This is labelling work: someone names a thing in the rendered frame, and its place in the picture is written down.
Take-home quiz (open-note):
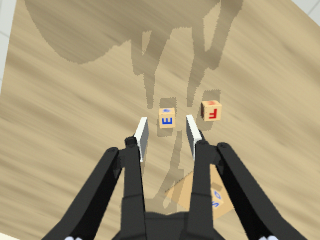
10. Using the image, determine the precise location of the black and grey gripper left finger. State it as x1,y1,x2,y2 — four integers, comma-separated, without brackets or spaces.
41,117,149,240

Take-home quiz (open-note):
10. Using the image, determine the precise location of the tan flat mat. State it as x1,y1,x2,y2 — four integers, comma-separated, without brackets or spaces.
164,164,234,221

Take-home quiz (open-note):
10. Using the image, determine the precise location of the wooden letter block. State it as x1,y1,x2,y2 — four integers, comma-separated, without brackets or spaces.
201,101,222,122
158,108,176,129
211,188,224,210

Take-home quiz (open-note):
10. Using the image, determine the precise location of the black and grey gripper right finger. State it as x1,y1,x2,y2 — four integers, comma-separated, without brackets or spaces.
186,115,308,240

